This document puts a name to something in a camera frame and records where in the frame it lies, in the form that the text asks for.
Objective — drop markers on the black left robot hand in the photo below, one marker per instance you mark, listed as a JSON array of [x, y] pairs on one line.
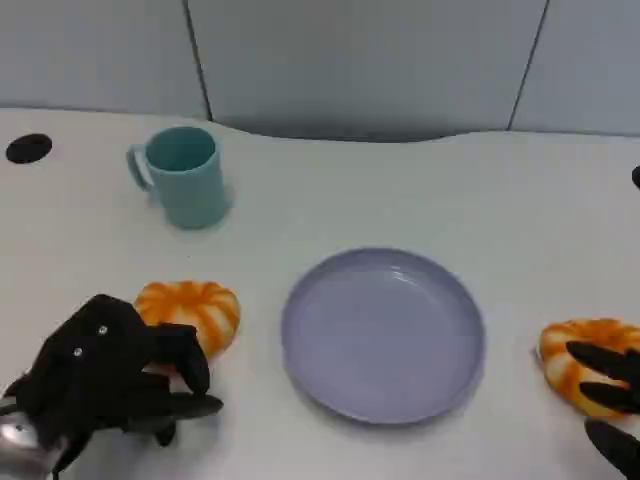
[[192, 365]]

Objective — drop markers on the orange and white bread roll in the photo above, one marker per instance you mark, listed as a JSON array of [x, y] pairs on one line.
[[200, 305], [555, 350]]

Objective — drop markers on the black table grommet hole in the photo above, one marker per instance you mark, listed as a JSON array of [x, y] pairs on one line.
[[29, 148], [636, 177]]

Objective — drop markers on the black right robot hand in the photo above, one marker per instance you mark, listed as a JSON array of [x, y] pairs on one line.
[[612, 367]]

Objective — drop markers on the pale green mug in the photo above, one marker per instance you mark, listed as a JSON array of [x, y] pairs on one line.
[[192, 195]]

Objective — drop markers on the lilac plate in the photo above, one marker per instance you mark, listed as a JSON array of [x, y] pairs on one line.
[[382, 335]]

